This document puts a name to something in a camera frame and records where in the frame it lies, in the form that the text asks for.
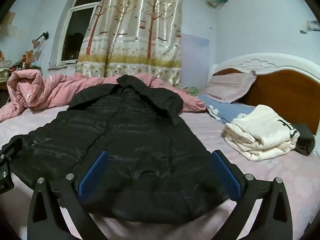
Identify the wooden desk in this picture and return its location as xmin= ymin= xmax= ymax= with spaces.
xmin=0 ymin=77 xmax=10 ymax=100

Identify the tree print curtain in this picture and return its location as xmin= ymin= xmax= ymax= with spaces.
xmin=75 ymin=0 xmax=185 ymax=88

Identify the pink wall lamp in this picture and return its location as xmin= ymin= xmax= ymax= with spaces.
xmin=32 ymin=32 xmax=49 ymax=49

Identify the white framed window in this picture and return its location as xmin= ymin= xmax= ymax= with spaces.
xmin=56 ymin=0 xmax=110 ymax=67

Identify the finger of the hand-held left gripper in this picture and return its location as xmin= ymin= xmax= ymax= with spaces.
xmin=0 ymin=135 xmax=23 ymax=180

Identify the folded white garment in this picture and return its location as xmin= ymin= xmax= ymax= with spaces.
xmin=221 ymin=104 xmax=300 ymax=161

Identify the white and wood headboard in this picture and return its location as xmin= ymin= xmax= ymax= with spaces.
xmin=207 ymin=52 xmax=320 ymax=135

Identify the cardboard sheet on wall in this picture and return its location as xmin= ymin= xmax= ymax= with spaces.
xmin=0 ymin=11 xmax=17 ymax=29

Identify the pink quilt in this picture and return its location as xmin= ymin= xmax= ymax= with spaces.
xmin=0 ymin=69 xmax=207 ymax=123

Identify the black puffer jacket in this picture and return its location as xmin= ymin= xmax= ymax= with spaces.
xmin=10 ymin=74 xmax=230 ymax=224

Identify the desk clutter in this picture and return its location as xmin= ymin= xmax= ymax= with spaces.
xmin=0 ymin=50 xmax=42 ymax=80

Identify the folded black garment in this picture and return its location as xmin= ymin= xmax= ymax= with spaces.
xmin=291 ymin=124 xmax=316 ymax=157

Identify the paper on wall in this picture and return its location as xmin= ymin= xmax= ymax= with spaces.
xmin=300 ymin=19 xmax=320 ymax=34

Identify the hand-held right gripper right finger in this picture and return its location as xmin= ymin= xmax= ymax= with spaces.
xmin=210 ymin=150 xmax=293 ymax=240

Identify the pink pillow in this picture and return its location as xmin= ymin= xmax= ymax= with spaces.
xmin=204 ymin=70 xmax=257 ymax=104

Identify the blue floral pillow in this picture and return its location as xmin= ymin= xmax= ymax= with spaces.
xmin=199 ymin=94 xmax=257 ymax=124

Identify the green cloth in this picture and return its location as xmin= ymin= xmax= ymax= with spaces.
xmin=184 ymin=86 xmax=199 ymax=97

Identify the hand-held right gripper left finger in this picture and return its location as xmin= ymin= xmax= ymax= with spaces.
xmin=27 ymin=151 xmax=110 ymax=240

